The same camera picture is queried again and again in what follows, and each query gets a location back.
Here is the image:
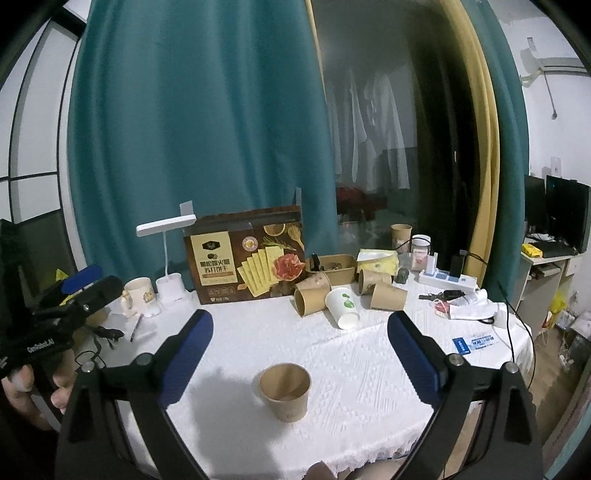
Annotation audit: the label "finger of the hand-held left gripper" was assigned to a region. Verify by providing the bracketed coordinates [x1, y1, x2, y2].
[39, 264, 103, 308]
[32, 275, 124, 339]

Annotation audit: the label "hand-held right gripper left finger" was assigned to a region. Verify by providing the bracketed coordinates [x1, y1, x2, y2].
[54, 308, 215, 480]

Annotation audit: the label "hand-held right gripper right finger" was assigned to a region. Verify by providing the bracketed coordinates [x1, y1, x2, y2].
[387, 310, 543, 480]

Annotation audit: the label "brown paper cup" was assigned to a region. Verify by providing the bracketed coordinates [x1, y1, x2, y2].
[391, 224, 413, 254]
[370, 281, 408, 311]
[294, 271, 332, 317]
[259, 363, 312, 422]
[358, 268, 393, 295]

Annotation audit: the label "white paper cup green print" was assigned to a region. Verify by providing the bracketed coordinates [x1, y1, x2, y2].
[324, 287, 360, 330]

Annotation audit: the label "person's left hand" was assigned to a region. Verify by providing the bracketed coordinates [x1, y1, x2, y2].
[0, 356, 79, 435]

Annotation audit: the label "white printed mug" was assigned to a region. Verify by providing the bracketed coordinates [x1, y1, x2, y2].
[121, 277, 161, 318]

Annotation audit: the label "blue white packet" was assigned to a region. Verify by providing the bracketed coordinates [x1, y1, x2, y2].
[451, 333, 496, 355]

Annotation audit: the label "black key bunch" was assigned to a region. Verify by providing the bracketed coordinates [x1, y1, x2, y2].
[418, 290, 466, 303]

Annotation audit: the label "white desk lamp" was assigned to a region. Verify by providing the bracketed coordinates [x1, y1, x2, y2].
[136, 200, 197, 306]

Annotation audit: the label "white cloth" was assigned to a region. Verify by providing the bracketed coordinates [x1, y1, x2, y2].
[434, 288, 498, 323]

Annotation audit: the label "white power strip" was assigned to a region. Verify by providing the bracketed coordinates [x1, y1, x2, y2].
[418, 270, 478, 291]

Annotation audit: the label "yellow tissue pack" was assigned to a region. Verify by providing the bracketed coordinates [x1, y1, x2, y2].
[355, 248, 400, 276]

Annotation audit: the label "clear jar white lid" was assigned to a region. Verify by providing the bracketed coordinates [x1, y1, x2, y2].
[410, 235, 432, 272]

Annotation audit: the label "brown cracker box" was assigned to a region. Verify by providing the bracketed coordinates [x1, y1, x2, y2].
[183, 206, 308, 305]

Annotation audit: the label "brown paper bowl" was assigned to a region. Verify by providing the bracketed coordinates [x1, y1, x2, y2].
[305, 254, 358, 286]

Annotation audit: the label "white computer desk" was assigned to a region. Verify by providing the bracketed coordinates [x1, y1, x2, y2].
[520, 247, 588, 329]

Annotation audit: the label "black keyboard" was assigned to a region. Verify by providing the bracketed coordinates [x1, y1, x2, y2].
[541, 242, 577, 259]

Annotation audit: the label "teal curtain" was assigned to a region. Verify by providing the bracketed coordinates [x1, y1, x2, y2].
[67, 0, 341, 296]
[466, 0, 531, 303]

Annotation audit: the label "black computer monitor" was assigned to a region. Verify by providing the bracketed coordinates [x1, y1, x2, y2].
[546, 174, 591, 254]
[525, 174, 548, 235]

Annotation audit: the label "white hanging clothes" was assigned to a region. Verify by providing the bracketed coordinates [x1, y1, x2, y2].
[327, 68, 413, 191]

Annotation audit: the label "white air conditioner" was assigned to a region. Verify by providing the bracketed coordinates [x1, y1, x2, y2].
[521, 48, 591, 86]

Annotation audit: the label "black plug cable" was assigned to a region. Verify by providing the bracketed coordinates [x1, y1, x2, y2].
[74, 325, 124, 370]

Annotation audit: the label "black power cable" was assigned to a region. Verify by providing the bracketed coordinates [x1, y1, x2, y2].
[457, 249, 536, 398]

